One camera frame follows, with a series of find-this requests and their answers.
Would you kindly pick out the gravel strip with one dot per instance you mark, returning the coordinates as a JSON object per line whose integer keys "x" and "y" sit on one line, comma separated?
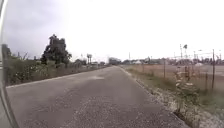
{"x": 186, "y": 110}

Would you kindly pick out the small sapling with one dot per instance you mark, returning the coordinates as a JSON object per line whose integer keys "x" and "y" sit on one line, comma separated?
{"x": 183, "y": 86}

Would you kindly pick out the grey asphalt road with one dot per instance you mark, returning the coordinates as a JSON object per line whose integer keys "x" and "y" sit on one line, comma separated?
{"x": 100, "y": 100}

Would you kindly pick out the dry brown field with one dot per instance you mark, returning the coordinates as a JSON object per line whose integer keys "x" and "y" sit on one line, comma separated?
{"x": 200, "y": 71}

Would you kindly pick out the overgrown bushes strip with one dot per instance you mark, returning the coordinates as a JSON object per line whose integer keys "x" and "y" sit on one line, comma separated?
{"x": 30, "y": 70}

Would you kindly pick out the distant buildings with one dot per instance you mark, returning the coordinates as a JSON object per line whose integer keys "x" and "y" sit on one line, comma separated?
{"x": 160, "y": 61}

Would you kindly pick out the grass verge with weeds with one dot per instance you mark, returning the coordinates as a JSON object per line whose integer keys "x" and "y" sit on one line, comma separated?
{"x": 156, "y": 81}

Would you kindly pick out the large dark tree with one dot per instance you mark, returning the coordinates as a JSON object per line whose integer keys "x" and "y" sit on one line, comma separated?
{"x": 56, "y": 50}

